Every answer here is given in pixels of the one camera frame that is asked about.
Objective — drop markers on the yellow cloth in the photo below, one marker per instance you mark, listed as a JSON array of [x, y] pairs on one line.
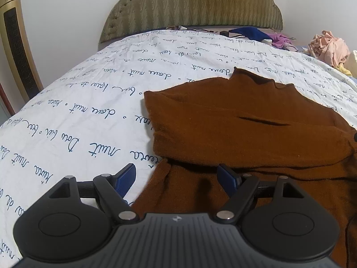
[[340, 67]]

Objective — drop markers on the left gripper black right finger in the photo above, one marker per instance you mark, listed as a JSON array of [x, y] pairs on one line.
[[240, 190]]

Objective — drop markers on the brown knit sweater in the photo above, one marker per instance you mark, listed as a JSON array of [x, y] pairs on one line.
[[252, 124]]

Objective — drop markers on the dark blue cloth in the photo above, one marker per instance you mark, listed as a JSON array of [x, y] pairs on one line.
[[251, 33]]

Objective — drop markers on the white quilt with blue script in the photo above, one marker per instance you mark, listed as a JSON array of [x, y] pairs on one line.
[[92, 120]]

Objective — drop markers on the pink crumpled garment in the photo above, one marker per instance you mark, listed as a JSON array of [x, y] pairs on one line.
[[329, 49]]

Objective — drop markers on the purple cloth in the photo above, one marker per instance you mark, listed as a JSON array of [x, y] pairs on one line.
[[281, 41]]

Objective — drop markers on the olive green padded headboard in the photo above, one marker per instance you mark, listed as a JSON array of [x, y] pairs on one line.
[[130, 17]]

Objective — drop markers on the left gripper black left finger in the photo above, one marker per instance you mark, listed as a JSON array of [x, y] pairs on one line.
[[111, 189]]

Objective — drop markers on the gold tower fan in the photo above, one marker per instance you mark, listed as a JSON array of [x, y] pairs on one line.
[[17, 50]]

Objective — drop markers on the cream puffy garment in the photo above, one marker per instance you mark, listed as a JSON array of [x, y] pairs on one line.
[[351, 62]]

